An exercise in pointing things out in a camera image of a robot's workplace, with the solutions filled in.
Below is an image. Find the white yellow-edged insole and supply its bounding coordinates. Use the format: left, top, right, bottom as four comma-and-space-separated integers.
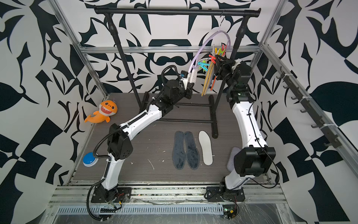
188, 68, 198, 84

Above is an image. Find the lilac round clip hanger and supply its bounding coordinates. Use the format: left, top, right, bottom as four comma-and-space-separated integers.
188, 15, 232, 74

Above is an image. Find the dark grey felt insole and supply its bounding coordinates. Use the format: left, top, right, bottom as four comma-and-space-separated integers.
184, 132, 200, 170
172, 131, 186, 170

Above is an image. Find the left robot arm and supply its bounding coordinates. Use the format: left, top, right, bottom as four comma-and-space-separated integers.
93, 67, 196, 203

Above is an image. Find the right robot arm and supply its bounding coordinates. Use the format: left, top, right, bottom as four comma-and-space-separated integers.
204, 55, 276, 203

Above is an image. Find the orange-edged insole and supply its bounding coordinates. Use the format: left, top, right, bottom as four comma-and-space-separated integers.
199, 131, 213, 166

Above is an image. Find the black garment rack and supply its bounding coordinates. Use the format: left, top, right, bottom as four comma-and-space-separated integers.
94, 7, 261, 139

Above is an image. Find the orange shark plush toy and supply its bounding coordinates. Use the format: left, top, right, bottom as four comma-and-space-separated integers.
84, 100, 118, 124

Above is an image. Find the grey fabric case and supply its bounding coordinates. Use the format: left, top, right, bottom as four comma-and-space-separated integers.
227, 147, 241, 172

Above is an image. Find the blue round button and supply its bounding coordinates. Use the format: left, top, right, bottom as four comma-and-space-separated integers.
83, 152, 99, 167

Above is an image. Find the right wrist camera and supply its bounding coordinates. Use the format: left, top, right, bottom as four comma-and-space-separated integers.
232, 59, 242, 71

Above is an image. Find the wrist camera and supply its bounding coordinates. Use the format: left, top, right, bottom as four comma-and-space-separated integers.
232, 59, 242, 71
180, 71, 191, 90

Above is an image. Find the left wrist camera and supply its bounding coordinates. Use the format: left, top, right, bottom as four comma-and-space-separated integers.
180, 71, 191, 90

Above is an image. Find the wall hook rail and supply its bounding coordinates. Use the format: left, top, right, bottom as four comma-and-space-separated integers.
277, 69, 342, 148

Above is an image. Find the white cable duct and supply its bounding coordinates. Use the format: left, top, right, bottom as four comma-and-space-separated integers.
57, 204, 224, 215

